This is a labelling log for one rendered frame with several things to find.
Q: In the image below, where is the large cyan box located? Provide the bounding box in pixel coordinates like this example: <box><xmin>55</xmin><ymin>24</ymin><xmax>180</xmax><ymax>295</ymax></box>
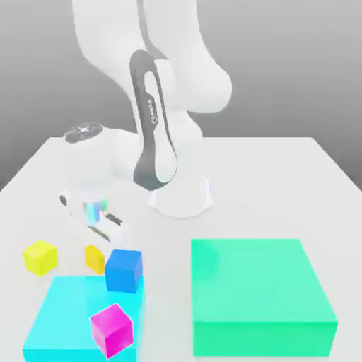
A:
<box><xmin>22</xmin><ymin>275</ymin><xmax>147</xmax><ymax>362</ymax></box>

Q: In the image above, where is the small magenta cube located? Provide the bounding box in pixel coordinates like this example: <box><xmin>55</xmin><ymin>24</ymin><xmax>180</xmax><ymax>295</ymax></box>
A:
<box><xmin>89</xmin><ymin>303</ymin><xmax>134</xmax><ymax>361</ymax></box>

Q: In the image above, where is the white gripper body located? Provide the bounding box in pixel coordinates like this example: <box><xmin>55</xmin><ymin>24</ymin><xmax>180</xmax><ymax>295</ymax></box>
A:
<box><xmin>66</xmin><ymin>216</ymin><xmax>134</xmax><ymax>251</ymax></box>

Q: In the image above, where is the large green box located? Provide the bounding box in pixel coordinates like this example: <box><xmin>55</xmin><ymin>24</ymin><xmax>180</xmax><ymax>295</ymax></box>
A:
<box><xmin>190</xmin><ymin>238</ymin><xmax>339</xmax><ymax>358</ymax></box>

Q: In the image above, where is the small blue cube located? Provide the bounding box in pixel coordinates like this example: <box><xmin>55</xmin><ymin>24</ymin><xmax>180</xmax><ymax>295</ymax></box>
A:
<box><xmin>104</xmin><ymin>248</ymin><xmax>144</xmax><ymax>294</ymax></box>

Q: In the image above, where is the small yellow cube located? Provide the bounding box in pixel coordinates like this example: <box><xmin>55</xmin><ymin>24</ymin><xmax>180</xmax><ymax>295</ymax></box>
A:
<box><xmin>22</xmin><ymin>240</ymin><xmax>59</xmax><ymax>278</ymax></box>

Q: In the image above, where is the small orange cube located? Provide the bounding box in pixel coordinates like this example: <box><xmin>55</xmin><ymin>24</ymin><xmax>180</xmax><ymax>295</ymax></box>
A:
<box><xmin>84</xmin><ymin>244</ymin><xmax>106</xmax><ymax>276</ymax></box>

